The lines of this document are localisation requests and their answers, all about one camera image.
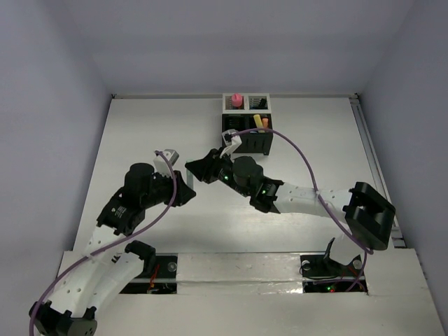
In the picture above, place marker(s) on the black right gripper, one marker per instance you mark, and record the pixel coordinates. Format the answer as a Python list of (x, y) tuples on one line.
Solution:
[(204, 169)]

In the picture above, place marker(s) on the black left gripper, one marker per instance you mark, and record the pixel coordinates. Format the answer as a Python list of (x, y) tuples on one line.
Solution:
[(183, 191)]

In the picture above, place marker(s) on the yellow marker cap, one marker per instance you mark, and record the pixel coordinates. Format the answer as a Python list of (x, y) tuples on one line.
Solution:
[(258, 121)]

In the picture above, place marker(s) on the pink bottle of pens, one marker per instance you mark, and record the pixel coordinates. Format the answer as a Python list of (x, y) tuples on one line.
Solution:
[(236, 101)]

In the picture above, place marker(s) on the clear green highlighter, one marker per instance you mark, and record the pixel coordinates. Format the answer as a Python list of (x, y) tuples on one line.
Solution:
[(190, 180)]

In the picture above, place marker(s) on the clear blue-tip marker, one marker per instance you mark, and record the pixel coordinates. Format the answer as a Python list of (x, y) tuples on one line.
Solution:
[(254, 103)]

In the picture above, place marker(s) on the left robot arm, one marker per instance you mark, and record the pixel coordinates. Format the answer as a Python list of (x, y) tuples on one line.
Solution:
[(113, 256)]

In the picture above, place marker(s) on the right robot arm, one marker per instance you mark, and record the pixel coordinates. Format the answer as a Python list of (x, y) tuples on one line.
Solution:
[(364, 212)]

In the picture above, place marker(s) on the black slotted organizer box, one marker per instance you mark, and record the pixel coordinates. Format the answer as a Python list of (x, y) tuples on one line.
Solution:
[(252, 142)]

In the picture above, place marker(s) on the white slotted organizer box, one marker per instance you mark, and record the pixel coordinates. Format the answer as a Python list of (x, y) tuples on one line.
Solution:
[(246, 109)]

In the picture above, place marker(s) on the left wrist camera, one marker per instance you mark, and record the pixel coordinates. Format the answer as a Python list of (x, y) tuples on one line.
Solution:
[(164, 161)]

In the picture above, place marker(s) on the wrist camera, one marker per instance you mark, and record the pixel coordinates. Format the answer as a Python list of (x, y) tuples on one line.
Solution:
[(164, 161), (231, 140)]

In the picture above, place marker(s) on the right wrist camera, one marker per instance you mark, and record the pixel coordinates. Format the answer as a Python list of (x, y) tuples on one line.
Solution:
[(231, 140)]

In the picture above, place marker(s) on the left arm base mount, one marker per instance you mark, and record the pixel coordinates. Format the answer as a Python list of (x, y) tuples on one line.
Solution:
[(159, 271)]

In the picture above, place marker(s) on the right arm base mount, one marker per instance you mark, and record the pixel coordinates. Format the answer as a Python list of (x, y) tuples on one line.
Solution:
[(321, 274)]

